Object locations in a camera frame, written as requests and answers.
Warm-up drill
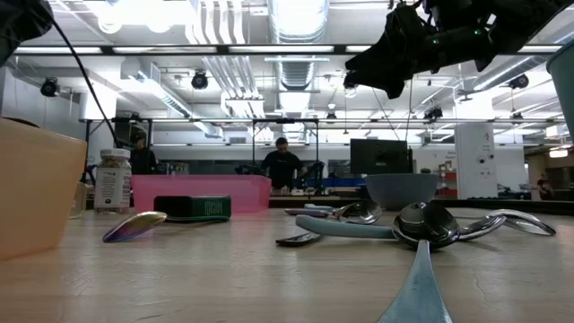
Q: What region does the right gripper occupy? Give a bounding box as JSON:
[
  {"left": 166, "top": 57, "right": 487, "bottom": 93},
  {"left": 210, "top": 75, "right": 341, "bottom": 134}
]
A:
[{"left": 344, "top": 4, "right": 490, "bottom": 100}]

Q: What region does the plain black spoon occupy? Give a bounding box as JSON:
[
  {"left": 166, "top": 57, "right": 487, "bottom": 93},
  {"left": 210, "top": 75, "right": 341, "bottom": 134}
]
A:
[{"left": 274, "top": 199, "right": 383, "bottom": 248}]

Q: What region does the green spice tin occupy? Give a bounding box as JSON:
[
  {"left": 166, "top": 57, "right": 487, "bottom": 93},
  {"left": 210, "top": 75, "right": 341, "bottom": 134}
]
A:
[{"left": 152, "top": 193, "right": 233, "bottom": 222}]

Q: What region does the green handle iridescent spoon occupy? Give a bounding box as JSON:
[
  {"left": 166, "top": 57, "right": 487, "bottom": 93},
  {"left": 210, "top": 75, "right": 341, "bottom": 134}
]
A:
[{"left": 102, "top": 210, "right": 246, "bottom": 244}]

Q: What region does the white-lid tall spice jar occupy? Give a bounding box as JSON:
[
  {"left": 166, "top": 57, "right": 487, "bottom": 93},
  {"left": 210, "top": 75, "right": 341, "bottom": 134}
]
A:
[{"left": 93, "top": 148, "right": 133, "bottom": 215}]

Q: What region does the small clear spice jar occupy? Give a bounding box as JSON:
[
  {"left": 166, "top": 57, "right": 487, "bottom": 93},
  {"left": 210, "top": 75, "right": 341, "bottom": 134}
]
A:
[{"left": 68, "top": 180, "right": 89, "bottom": 221}]

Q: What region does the black computer monitor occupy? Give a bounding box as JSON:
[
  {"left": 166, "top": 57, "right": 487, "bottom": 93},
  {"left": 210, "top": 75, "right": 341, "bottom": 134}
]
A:
[{"left": 350, "top": 138, "right": 414, "bottom": 177}]

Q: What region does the blue storage crate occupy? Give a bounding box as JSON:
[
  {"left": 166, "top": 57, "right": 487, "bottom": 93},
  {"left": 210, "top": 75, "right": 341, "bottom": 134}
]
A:
[{"left": 320, "top": 177, "right": 367, "bottom": 188}]

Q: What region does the blue bowl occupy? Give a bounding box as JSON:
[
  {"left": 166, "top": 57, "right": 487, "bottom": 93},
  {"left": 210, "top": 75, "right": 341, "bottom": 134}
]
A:
[{"left": 363, "top": 172, "right": 440, "bottom": 212}]

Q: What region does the person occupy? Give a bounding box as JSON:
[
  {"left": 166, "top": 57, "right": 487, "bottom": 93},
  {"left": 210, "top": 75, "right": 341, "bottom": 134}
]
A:
[
  {"left": 535, "top": 172, "right": 556, "bottom": 201},
  {"left": 128, "top": 134, "right": 159, "bottom": 176},
  {"left": 260, "top": 136, "right": 309, "bottom": 190}
]

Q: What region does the red parts shelf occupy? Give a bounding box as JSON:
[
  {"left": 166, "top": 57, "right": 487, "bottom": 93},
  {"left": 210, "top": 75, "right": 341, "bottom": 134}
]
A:
[{"left": 437, "top": 161, "right": 458, "bottom": 197}]

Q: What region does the white square pillar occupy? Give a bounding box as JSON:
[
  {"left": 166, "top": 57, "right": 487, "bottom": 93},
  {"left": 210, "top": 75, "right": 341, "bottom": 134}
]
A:
[{"left": 454, "top": 122, "right": 500, "bottom": 200}]

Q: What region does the pink translucent plastic bin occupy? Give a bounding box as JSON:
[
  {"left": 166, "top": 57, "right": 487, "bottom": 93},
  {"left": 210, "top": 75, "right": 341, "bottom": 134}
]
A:
[{"left": 130, "top": 173, "right": 273, "bottom": 214}]

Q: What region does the plain silver spoon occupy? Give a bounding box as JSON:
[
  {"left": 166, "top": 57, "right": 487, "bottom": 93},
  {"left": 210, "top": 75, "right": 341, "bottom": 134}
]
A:
[{"left": 486, "top": 207, "right": 558, "bottom": 238}]

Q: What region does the orange translucent plastic bin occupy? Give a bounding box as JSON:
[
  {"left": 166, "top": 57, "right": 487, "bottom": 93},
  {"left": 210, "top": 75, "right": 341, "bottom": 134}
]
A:
[{"left": 0, "top": 117, "right": 88, "bottom": 262}]

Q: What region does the silver round ventilation duct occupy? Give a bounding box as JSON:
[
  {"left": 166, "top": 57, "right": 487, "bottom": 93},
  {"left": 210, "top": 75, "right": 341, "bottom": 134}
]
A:
[{"left": 267, "top": 0, "right": 330, "bottom": 91}]

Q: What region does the background black rig frame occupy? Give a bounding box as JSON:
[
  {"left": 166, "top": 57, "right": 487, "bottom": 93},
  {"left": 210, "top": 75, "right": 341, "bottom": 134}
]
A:
[{"left": 250, "top": 117, "right": 321, "bottom": 196}]

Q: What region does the lilac handle silver spoon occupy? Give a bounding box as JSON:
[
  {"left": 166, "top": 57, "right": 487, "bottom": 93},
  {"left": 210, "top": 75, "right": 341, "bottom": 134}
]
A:
[{"left": 283, "top": 207, "right": 337, "bottom": 219}]

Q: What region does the light blue handle spoon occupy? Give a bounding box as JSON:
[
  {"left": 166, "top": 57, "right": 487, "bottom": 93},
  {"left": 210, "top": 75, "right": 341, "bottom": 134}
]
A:
[{"left": 294, "top": 214, "right": 508, "bottom": 241}]

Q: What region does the teal plastic handled basket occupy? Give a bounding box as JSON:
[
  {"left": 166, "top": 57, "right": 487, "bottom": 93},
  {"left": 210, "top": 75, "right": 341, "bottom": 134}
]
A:
[{"left": 545, "top": 38, "right": 574, "bottom": 144}]

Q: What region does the turquoise handle black spoon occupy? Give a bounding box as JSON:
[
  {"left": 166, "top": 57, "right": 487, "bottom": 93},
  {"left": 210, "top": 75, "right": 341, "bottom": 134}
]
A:
[{"left": 375, "top": 201, "right": 462, "bottom": 323}]

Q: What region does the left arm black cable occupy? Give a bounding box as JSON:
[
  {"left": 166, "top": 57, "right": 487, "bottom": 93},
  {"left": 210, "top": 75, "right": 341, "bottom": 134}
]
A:
[{"left": 48, "top": 20, "right": 122, "bottom": 149}]

